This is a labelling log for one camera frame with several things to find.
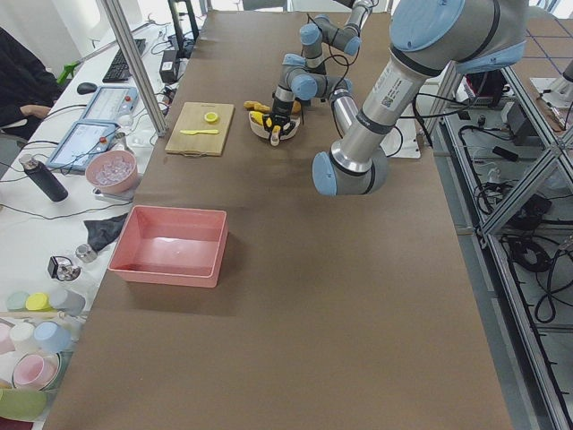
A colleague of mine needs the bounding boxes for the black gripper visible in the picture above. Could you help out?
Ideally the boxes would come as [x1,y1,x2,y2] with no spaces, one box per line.
[264,101,295,134]

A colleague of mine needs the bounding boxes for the tan toy ginger root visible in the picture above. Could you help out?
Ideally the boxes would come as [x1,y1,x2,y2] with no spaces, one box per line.
[244,100,271,114]

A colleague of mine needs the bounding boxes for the yellow toy corn cob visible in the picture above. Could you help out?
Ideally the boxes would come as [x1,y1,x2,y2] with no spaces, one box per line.
[249,111,268,127]

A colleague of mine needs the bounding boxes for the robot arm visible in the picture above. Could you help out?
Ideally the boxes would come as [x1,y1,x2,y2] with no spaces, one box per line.
[250,0,528,196]
[299,0,378,75]

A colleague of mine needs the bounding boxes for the pink plastic bin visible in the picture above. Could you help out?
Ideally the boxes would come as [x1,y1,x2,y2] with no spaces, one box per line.
[108,205,228,288]

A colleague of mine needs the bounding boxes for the yellow lemon slice toy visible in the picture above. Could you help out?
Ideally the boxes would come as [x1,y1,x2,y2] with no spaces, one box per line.
[203,111,219,124]

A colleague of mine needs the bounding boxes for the yellow plastic knife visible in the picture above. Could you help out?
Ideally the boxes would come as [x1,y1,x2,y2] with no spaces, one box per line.
[180,129,219,135]

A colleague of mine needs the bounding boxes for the bamboo cutting board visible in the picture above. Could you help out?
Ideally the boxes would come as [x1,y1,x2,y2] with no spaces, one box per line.
[165,102,235,157]

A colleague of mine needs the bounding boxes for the black keyboard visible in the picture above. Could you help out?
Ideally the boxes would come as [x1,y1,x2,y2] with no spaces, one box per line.
[102,50,132,83]

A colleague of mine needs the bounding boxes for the upper teach pendant tablet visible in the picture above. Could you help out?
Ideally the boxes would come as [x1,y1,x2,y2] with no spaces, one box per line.
[81,85,139,122]

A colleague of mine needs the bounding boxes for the teach pendant tablet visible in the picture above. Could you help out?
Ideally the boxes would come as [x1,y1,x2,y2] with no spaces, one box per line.
[81,85,139,122]
[46,120,116,173]

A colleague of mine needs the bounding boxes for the pink bowl with ice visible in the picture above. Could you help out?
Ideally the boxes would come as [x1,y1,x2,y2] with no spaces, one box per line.
[85,150,138,194]

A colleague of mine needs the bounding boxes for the black computer mouse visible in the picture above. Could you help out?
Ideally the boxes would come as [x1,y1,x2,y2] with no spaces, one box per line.
[76,82,98,95]

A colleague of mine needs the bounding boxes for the lower teach pendant tablet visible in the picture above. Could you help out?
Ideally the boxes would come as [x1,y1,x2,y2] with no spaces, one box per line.
[46,120,116,173]

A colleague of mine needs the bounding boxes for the dark grey cloth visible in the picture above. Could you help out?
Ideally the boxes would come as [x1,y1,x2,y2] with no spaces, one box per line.
[83,213,128,253]

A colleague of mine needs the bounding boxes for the black water bottle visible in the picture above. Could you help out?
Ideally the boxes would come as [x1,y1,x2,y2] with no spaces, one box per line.
[19,154,68,202]

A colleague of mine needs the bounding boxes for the person in black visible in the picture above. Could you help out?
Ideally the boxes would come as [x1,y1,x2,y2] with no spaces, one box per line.
[1,29,63,140]

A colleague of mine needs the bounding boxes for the yellow cup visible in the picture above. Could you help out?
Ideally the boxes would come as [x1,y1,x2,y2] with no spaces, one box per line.
[25,292,53,312]

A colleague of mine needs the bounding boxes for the light blue cup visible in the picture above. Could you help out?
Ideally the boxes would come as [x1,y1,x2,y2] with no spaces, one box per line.
[33,321,72,353]

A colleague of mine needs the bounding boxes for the pink cup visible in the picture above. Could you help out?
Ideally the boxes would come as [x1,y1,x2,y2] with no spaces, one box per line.
[13,354,59,390]

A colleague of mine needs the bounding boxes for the aluminium frame post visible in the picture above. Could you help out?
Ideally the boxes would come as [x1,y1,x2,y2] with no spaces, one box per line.
[102,0,167,137]

